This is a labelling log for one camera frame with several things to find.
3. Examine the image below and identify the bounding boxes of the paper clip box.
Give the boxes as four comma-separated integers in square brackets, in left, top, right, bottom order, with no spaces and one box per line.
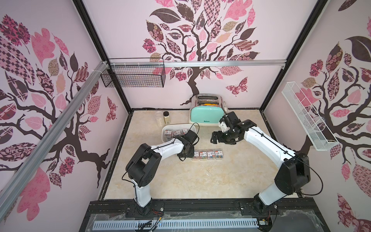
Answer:
[199,150,208,160]
[214,149,224,160]
[207,149,215,160]
[192,150,200,160]

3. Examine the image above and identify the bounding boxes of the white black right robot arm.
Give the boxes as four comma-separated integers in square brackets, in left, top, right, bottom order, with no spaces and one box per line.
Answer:
[210,111,317,215]

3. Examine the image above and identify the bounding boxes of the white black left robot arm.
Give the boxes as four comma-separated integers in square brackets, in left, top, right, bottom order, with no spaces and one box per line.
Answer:
[122,130,199,216]

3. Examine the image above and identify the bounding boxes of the white plastic storage box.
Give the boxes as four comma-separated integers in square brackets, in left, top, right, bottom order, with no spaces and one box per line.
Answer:
[161,124,197,142]

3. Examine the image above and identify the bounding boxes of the black-lidded spice jar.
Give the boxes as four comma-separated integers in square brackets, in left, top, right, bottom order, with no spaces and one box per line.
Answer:
[163,111,171,125]

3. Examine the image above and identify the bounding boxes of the mint green toaster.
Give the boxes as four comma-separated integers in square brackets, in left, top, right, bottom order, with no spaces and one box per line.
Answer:
[189,94,229,126]

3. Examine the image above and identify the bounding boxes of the clear plastic jar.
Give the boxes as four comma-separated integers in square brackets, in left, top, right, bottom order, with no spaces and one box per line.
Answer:
[155,111,165,128]

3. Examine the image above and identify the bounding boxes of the black wire wall basket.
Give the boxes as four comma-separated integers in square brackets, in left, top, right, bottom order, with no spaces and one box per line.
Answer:
[100,57,166,88]

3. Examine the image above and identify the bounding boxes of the white wire wall basket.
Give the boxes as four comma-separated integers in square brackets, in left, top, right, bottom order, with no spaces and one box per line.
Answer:
[282,82,340,151]

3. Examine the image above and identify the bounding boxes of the white slotted cable duct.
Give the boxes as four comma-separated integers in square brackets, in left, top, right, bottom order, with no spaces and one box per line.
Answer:
[92,218,260,231]

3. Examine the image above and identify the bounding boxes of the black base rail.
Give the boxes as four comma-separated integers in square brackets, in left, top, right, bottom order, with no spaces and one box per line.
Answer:
[80,198,329,232]

